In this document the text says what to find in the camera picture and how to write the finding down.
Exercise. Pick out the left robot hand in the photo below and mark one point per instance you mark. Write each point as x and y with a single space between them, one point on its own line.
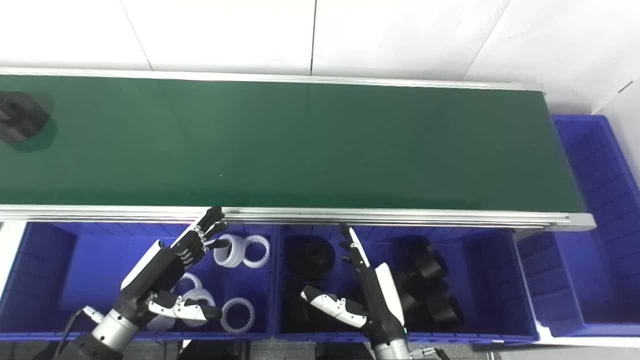
160 272

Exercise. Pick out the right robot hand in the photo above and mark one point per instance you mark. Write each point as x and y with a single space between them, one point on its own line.
382 300

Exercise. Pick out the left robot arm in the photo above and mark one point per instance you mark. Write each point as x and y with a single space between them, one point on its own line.
107 332

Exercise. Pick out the blue bin with white rings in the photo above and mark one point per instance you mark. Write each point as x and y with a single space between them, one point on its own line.
60 280

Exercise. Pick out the blue bin with black parts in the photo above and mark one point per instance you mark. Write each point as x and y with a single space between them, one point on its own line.
490 280

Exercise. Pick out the empty blue plastic bin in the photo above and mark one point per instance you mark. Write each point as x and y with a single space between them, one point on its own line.
600 210

